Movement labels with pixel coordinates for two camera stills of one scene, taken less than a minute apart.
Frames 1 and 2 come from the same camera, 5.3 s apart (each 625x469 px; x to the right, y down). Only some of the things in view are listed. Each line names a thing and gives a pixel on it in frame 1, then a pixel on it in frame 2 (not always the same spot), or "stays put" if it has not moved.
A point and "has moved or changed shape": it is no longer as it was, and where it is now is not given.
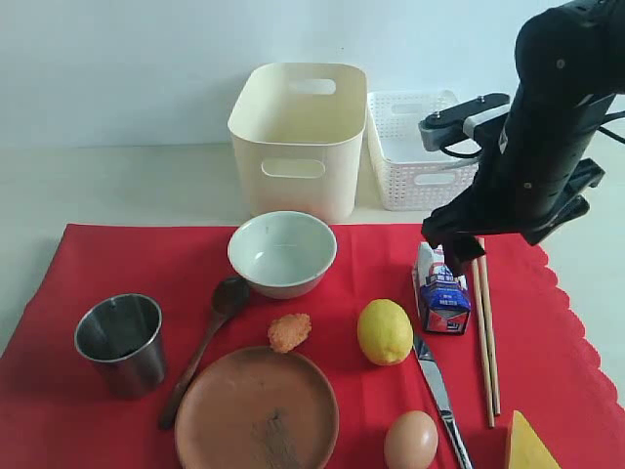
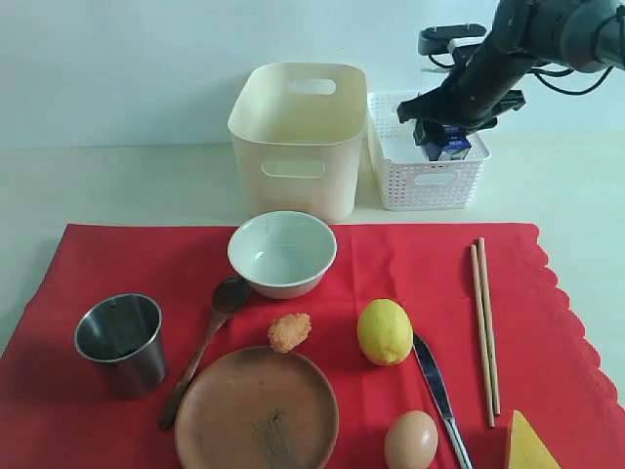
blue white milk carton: x=443 y=298 has moved or changed shape
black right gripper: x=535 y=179 -> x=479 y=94
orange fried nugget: x=288 y=331 stays put
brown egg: x=411 y=442 stays put
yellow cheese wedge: x=526 y=450 stays put
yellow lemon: x=385 y=332 stays put
